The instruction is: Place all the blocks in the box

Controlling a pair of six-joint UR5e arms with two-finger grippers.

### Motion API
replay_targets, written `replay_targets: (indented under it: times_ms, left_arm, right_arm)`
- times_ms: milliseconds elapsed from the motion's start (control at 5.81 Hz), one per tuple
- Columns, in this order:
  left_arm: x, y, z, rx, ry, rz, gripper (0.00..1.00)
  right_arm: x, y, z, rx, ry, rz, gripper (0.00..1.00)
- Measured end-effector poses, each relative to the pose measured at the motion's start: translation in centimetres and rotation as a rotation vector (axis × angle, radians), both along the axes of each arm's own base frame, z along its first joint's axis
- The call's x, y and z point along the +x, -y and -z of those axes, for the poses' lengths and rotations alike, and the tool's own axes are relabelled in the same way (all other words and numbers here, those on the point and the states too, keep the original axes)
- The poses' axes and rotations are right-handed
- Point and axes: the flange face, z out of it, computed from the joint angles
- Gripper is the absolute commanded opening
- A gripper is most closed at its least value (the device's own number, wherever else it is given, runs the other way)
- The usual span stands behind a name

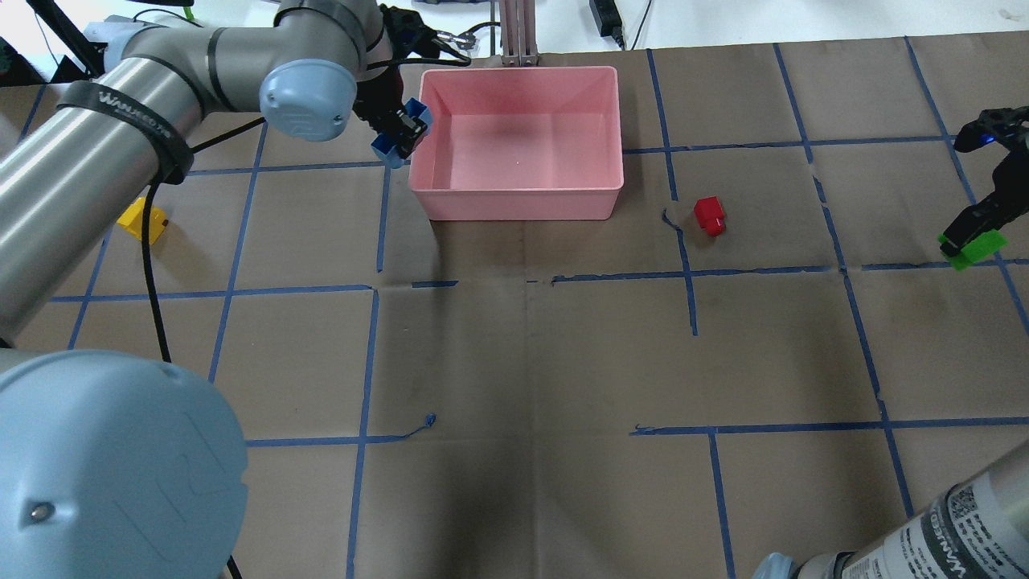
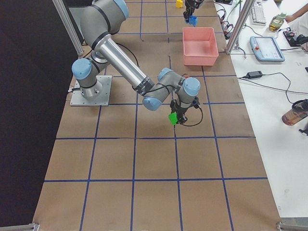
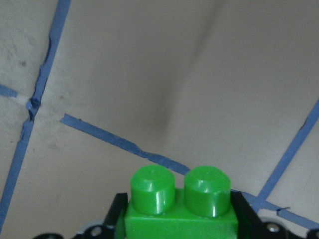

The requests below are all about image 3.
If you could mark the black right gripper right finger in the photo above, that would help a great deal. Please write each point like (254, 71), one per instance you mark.
(249, 224)

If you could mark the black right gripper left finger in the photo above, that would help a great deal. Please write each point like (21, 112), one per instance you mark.
(117, 210)

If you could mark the green toy block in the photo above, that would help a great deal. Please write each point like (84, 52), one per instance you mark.
(202, 209)

